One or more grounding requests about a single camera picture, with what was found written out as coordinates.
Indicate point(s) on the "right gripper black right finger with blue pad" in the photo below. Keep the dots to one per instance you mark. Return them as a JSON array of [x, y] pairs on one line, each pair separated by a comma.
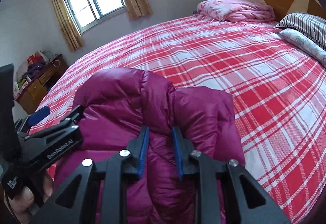
[[225, 191]]

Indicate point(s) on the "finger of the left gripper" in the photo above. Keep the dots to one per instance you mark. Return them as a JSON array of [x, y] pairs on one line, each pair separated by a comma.
[[71, 119], [24, 125]]

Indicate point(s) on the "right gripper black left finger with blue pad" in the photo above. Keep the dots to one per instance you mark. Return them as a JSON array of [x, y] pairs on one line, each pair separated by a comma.
[[97, 183]]

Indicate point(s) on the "magenta puffer down jacket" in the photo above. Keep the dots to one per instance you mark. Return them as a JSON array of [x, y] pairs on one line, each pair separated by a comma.
[[118, 102]]

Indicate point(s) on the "person's left hand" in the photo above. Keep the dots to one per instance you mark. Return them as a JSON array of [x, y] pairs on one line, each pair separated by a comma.
[[18, 207]]

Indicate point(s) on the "wooden desk with drawers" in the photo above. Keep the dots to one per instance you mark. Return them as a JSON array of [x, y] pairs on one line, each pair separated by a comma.
[[32, 95]]

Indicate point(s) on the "clutter pile on desk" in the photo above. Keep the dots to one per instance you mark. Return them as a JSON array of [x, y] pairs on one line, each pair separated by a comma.
[[28, 70]]

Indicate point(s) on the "left yellow curtain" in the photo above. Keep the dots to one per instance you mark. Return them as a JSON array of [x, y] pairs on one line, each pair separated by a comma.
[[68, 28]]

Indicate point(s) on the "red white plaid bed sheet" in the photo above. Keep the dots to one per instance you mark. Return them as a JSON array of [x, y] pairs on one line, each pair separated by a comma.
[[278, 95]]

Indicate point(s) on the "grey floral pillow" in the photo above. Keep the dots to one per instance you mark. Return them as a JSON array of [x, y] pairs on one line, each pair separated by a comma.
[[305, 44]]

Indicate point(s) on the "striped pillow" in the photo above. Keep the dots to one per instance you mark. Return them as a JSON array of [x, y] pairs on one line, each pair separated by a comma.
[[313, 27]]

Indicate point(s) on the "pink folded quilt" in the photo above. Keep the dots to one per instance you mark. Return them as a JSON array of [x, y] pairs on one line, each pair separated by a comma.
[[236, 10]]

